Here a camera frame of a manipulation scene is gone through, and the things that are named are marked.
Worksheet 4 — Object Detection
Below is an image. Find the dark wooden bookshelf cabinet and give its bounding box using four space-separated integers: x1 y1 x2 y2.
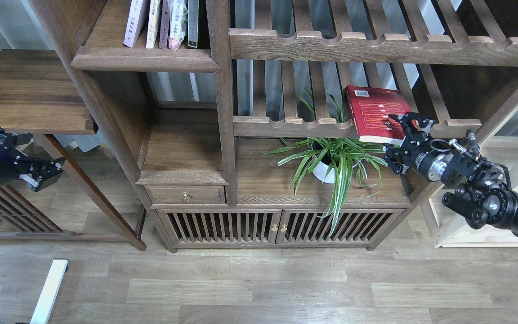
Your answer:
30 0 518 252

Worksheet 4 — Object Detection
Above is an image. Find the yellow green cover book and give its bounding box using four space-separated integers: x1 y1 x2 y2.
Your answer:
145 0 162 49

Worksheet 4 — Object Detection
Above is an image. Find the white metal leg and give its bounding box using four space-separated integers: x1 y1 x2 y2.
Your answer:
29 259 68 324

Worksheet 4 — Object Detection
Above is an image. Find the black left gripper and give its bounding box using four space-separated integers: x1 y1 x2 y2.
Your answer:
0 128 66 192

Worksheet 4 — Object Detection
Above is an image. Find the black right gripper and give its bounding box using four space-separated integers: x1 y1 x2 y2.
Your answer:
383 113 453 182

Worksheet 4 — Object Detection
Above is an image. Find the red book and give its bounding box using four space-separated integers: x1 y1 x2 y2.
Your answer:
345 85 411 146

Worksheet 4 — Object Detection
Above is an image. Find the white pale purple book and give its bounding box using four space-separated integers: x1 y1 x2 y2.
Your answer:
123 0 150 48

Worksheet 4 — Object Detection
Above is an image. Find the white plant pot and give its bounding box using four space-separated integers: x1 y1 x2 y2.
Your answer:
311 156 339 184

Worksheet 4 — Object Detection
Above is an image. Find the light wooden shelf unit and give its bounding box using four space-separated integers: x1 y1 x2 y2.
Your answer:
420 92 518 248

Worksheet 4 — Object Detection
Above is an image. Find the mauve upright book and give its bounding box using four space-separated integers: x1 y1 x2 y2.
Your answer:
158 0 170 49

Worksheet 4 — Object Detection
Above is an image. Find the green spider plant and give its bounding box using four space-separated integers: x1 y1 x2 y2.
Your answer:
261 88 392 236

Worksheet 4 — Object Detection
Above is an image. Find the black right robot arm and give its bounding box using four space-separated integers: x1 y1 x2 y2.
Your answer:
384 112 518 237

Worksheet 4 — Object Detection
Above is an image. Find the dark green upright book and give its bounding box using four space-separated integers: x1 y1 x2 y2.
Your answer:
187 0 200 49

